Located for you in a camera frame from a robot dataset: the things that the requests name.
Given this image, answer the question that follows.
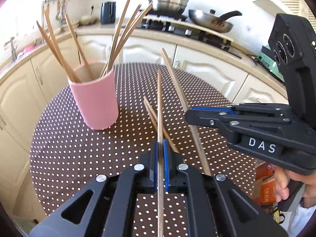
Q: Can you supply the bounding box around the stack of white bowls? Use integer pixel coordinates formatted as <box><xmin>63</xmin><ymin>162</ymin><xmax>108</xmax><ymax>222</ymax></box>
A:
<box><xmin>79</xmin><ymin>15</ymin><xmax>98</xmax><ymax>26</ymax></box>

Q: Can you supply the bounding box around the bundle of wooden chopsticks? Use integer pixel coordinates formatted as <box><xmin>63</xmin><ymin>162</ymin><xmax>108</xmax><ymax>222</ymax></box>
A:
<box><xmin>37</xmin><ymin>0</ymin><xmax>153</xmax><ymax>83</ymax></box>

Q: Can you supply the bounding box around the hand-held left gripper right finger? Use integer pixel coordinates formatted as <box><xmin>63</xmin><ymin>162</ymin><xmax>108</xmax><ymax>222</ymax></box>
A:
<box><xmin>163</xmin><ymin>139</ymin><xmax>288</xmax><ymax>237</ymax></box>

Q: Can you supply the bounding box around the person's right hand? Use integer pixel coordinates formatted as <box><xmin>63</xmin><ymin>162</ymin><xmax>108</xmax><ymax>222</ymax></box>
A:
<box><xmin>274</xmin><ymin>164</ymin><xmax>316</xmax><ymax>202</ymax></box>

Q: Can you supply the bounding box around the dark blue kettle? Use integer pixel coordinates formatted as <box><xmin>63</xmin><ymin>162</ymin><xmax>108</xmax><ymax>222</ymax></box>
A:
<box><xmin>100</xmin><ymin>2</ymin><xmax>116</xmax><ymax>25</ymax></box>

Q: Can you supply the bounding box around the cream base cabinet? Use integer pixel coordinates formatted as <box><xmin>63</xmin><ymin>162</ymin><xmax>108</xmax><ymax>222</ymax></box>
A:
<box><xmin>76</xmin><ymin>33</ymin><xmax>292</xmax><ymax>105</ymax></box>
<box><xmin>0</xmin><ymin>33</ymin><xmax>81</xmax><ymax>218</ymax></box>

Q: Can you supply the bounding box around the green electric grill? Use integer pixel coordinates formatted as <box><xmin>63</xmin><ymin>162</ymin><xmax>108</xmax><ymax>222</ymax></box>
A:
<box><xmin>258</xmin><ymin>46</ymin><xmax>284</xmax><ymax>82</ymax></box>

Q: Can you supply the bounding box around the black glass gas cooktop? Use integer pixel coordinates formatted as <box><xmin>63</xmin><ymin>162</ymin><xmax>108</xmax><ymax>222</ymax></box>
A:
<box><xmin>141</xmin><ymin>15</ymin><xmax>244</xmax><ymax>60</ymax></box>

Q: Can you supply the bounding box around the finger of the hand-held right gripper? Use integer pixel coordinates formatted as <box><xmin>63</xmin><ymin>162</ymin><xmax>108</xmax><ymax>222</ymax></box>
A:
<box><xmin>191</xmin><ymin>102</ymin><xmax>291</xmax><ymax>115</ymax></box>
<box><xmin>185</xmin><ymin>108</ymin><xmax>307</xmax><ymax>144</ymax></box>

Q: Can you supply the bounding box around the brown polka-dot tablecloth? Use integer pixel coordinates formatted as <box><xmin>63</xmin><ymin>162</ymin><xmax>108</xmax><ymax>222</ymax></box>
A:
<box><xmin>30</xmin><ymin>63</ymin><xmax>262</xmax><ymax>237</ymax></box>

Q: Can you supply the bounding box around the orange snack packet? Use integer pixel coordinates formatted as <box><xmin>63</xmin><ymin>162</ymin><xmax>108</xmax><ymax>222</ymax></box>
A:
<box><xmin>255</xmin><ymin>163</ymin><xmax>276</xmax><ymax>204</ymax></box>

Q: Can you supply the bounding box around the pink cup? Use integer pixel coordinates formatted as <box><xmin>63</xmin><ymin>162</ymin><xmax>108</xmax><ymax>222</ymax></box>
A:
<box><xmin>68</xmin><ymin>63</ymin><xmax>119</xmax><ymax>130</ymax></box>

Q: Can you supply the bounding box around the thin wooden chopstick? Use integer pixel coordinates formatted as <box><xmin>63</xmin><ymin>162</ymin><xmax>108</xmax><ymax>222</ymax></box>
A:
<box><xmin>157</xmin><ymin>70</ymin><xmax>165</xmax><ymax>237</ymax></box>
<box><xmin>144</xmin><ymin>96</ymin><xmax>180</xmax><ymax>154</ymax></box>
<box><xmin>143</xmin><ymin>101</ymin><xmax>184</xmax><ymax>162</ymax></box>
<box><xmin>160</xmin><ymin>49</ymin><xmax>210</xmax><ymax>176</ymax></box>
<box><xmin>162</xmin><ymin>49</ymin><xmax>212</xmax><ymax>176</ymax></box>

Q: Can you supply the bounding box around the metal wok with black handle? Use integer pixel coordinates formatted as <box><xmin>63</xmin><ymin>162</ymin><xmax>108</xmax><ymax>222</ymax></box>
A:
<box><xmin>188</xmin><ymin>9</ymin><xmax>243</xmax><ymax>33</ymax></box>

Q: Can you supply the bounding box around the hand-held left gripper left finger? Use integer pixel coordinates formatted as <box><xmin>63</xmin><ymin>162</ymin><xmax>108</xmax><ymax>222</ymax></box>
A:
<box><xmin>30</xmin><ymin>141</ymin><xmax>158</xmax><ymax>237</ymax></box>

